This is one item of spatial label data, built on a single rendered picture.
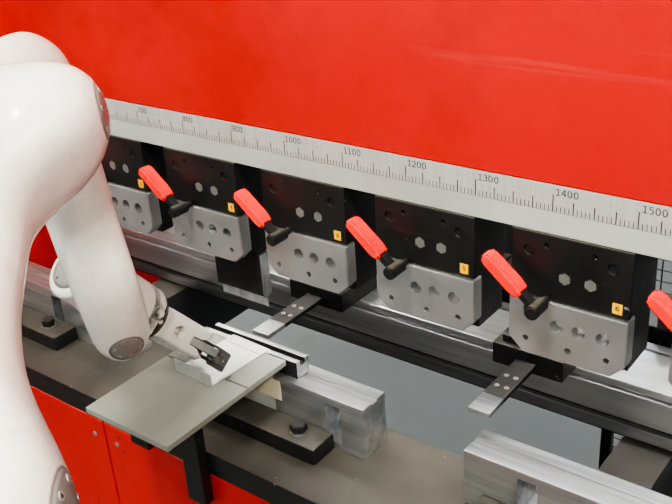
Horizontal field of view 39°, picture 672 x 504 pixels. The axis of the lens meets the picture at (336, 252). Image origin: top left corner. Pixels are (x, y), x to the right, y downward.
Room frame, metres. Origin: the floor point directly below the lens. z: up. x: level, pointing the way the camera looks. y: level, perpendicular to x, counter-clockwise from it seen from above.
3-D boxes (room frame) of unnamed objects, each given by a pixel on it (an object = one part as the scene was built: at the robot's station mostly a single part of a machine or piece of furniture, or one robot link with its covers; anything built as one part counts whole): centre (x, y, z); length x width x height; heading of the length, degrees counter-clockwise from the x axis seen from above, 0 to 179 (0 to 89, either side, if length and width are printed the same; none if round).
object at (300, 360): (1.34, 0.14, 0.99); 0.20 x 0.03 x 0.03; 51
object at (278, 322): (1.47, 0.06, 1.01); 0.26 x 0.12 x 0.05; 141
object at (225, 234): (1.36, 0.17, 1.26); 0.15 x 0.09 x 0.17; 51
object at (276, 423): (1.28, 0.16, 0.89); 0.30 x 0.05 x 0.03; 51
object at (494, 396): (1.20, -0.27, 1.01); 0.26 x 0.12 x 0.05; 141
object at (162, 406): (1.24, 0.25, 1.00); 0.26 x 0.18 x 0.01; 141
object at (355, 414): (1.32, 0.11, 0.92); 0.39 x 0.06 x 0.10; 51
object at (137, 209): (1.49, 0.33, 1.26); 0.15 x 0.09 x 0.17; 51
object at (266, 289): (1.35, 0.15, 1.13); 0.10 x 0.02 x 0.10; 51
